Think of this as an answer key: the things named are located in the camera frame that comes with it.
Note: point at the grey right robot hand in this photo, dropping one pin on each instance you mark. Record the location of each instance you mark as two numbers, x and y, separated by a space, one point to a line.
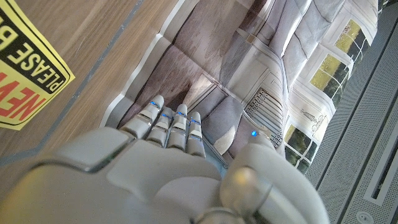
140 186

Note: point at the yellow snack packet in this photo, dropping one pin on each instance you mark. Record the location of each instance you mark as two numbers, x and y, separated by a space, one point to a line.
28 68

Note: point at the printed sofa room backdrop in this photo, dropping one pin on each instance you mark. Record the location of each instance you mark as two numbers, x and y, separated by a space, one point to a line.
233 53

